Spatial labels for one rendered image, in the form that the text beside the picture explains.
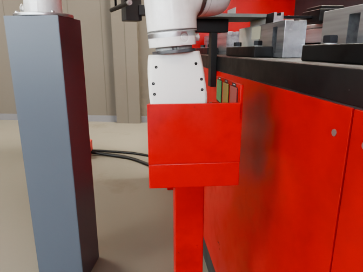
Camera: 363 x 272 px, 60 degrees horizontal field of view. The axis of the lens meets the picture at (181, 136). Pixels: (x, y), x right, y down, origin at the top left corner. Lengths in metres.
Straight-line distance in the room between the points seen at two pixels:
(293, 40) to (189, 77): 0.43
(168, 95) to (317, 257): 0.34
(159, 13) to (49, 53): 0.66
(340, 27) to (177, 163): 0.39
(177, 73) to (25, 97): 0.74
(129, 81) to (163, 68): 3.42
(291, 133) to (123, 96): 3.52
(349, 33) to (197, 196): 0.42
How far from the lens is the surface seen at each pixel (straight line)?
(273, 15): 1.01
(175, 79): 0.54
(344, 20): 0.68
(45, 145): 1.20
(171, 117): 0.53
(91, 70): 4.17
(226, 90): 0.63
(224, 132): 0.55
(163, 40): 0.52
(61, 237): 1.34
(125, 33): 3.94
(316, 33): 1.28
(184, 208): 0.67
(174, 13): 0.52
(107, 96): 4.14
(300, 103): 0.54
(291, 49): 0.91
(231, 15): 1.02
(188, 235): 0.70
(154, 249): 1.56
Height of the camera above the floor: 0.90
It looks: 15 degrees down
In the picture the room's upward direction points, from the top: straight up
